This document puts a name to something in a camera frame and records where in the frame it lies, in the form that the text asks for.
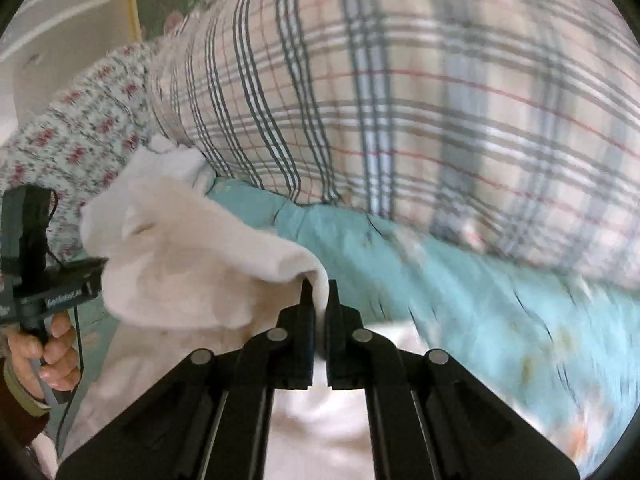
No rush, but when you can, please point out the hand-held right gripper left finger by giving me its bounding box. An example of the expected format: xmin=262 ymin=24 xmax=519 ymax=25
xmin=55 ymin=279 xmax=317 ymax=480

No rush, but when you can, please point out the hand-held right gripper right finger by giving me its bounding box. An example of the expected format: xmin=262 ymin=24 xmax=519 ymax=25
xmin=326 ymin=280 xmax=582 ymax=480

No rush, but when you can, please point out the large white garment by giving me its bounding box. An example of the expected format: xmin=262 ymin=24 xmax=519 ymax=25
xmin=62 ymin=172 xmax=431 ymax=480

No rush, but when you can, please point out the person's left forearm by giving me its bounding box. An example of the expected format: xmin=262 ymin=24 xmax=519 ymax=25
xmin=0 ymin=357 xmax=52 ymax=447

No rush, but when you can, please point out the person's left hand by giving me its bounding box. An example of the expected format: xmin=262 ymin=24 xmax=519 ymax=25
xmin=7 ymin=310 xmax=82 ymax=401

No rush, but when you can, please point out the teal floral bed sheet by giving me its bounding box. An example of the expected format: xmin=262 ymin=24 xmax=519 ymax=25
xmin=75 ymin=179 xmax=640 ymax=476

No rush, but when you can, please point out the floral pillow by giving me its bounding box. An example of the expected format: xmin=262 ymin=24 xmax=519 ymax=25
xmin=0 ymin=42 xmax=162 ymax=271

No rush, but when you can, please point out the small white folded garment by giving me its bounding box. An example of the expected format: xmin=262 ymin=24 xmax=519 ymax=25
xmin=127 ymin=135 xmax=217 ymax=197

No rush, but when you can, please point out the plaid pillow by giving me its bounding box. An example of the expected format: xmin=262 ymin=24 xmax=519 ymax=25
xmin=149 ymin=0 xmax=640 ymax=288

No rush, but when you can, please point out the white panelled cabinet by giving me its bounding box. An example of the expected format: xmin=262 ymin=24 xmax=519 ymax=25
xmin=0 ymin=0 xmax=142 ymax=153

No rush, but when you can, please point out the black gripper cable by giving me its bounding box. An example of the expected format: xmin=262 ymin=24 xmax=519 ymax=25
xmin=44 ymin=189 xmax=85 ymax=458

